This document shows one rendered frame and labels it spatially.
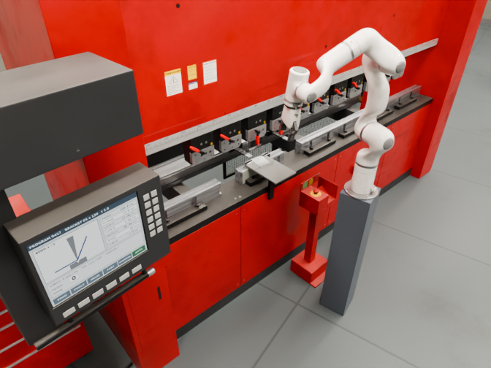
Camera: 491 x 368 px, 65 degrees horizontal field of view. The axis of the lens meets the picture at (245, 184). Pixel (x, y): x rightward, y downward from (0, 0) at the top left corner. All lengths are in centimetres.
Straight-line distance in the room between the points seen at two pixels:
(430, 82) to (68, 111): 349
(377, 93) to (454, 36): 206
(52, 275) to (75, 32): 75
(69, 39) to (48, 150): 44
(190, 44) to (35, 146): 100
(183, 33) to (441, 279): 259
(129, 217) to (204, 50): 95
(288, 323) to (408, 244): 133
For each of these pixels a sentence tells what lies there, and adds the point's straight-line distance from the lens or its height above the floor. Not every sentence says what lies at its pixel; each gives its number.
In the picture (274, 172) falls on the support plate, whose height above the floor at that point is 100.
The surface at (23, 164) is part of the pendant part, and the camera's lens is 110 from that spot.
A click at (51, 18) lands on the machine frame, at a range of 138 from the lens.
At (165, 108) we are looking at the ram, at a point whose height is 155.
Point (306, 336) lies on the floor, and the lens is 279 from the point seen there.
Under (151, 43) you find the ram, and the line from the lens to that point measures 178.
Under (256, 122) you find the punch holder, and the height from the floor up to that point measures 129.
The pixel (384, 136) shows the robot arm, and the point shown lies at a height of 141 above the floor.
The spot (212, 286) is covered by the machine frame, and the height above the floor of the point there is 28.
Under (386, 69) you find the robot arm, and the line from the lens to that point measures 187.
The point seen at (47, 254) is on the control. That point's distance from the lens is 124.
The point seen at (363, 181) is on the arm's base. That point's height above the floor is 110.
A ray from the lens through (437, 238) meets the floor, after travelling 376.
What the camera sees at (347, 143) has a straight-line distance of 304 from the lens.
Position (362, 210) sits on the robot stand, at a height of 94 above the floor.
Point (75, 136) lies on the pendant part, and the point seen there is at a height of 182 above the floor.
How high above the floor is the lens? 231
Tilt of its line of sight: 35 degrees down
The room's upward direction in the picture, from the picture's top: straight up
